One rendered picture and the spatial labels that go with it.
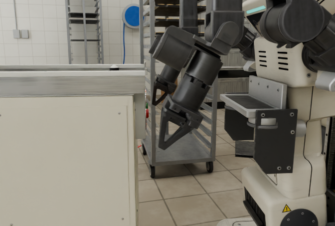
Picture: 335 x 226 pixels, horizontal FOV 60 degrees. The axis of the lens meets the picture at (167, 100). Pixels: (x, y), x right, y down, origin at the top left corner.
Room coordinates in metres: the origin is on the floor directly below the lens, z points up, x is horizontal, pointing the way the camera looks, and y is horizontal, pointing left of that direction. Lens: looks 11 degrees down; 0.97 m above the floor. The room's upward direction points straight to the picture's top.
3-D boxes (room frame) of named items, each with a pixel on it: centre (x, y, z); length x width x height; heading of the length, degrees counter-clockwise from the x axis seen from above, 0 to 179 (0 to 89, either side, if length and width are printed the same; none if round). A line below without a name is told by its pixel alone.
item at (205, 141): (2.35, -0.25, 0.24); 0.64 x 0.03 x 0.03; 12
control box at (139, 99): (0.93, 0.09, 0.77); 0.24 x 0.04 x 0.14; 5
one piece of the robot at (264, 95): (0.79, -0.26, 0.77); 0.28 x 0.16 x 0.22; 5
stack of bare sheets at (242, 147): (2.57, -0.94, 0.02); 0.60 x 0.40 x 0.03; 77
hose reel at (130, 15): (5.01, 0.57, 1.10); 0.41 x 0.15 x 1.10; 105
